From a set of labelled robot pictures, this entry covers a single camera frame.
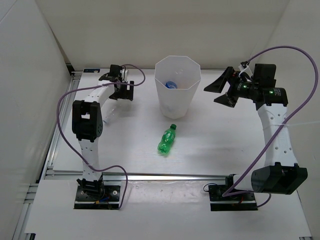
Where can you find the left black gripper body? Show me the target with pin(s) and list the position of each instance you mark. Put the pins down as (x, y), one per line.
(122, 93)

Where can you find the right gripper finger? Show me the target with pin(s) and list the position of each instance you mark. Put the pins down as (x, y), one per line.
(226, 100)
(218, 85)

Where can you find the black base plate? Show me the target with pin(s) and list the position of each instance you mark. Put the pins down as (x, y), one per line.
(107, 198)
(235, 203)

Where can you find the white octagonal plastic bin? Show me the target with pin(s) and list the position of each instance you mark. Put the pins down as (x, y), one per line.
(186, 73)

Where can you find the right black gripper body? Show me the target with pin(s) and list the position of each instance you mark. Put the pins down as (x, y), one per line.
(239, 88)

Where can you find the green plastic soda bottle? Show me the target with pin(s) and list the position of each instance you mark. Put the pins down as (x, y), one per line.
(167, 140)

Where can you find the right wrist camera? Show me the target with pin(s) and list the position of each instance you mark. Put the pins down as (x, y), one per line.
(264, 75)

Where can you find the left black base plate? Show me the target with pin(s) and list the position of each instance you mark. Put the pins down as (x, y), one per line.
(107, 198)

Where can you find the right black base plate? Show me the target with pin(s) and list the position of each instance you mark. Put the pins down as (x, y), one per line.
(235, 203)

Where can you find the clear unlabelled plastic bottle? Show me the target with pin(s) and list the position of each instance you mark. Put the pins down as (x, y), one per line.
(110, 115)

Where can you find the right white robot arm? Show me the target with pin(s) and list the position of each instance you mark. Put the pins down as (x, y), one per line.
(281, 173)

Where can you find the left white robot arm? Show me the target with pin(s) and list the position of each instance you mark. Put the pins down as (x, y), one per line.
(87, 125)

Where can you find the aluminium front rail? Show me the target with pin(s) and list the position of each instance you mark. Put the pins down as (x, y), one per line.
(120, 176)

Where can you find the clear bottle with blue label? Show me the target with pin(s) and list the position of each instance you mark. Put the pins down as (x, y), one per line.
(171, 85)

